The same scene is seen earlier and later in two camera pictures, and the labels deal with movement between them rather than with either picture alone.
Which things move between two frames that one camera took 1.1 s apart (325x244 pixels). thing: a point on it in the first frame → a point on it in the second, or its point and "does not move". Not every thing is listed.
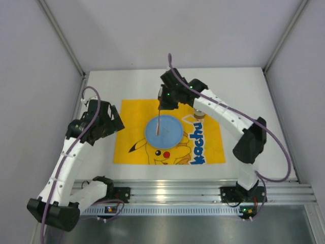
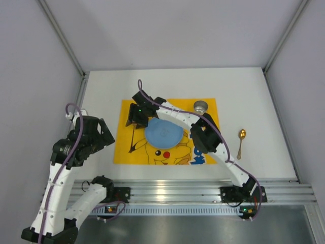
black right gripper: (166, 100) → (136, 119)
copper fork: (158, 128) → (132, 148)
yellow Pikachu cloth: (201, 143) does not move
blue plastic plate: (170, 133) does not move
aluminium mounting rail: (201, 191) does not move
